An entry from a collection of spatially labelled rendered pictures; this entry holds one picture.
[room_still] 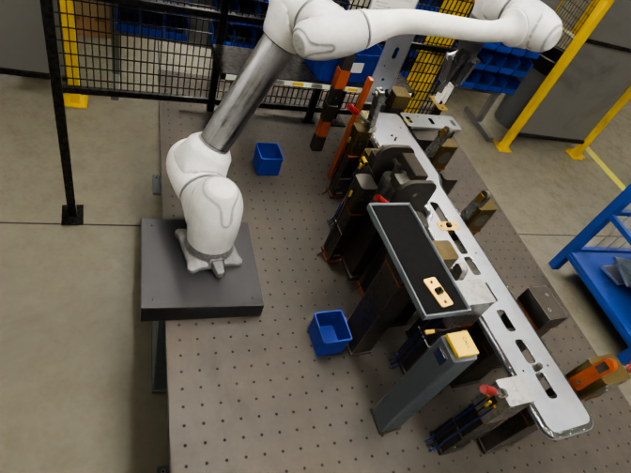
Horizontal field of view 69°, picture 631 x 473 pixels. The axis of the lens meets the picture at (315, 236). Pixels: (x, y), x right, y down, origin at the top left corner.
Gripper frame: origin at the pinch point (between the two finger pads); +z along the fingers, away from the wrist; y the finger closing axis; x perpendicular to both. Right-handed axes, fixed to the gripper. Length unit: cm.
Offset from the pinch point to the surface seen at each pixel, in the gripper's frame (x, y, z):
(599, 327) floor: -38, 180, 130
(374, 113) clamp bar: 9.5, -16.7, 16.5
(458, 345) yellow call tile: -85, -35, 14
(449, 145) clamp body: 3.9, 19.7, 25.1
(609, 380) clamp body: -97, 16, 24
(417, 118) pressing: 28.1, 18.6, 29.6
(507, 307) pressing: -68, 4, 30
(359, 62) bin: 47, -8, 17
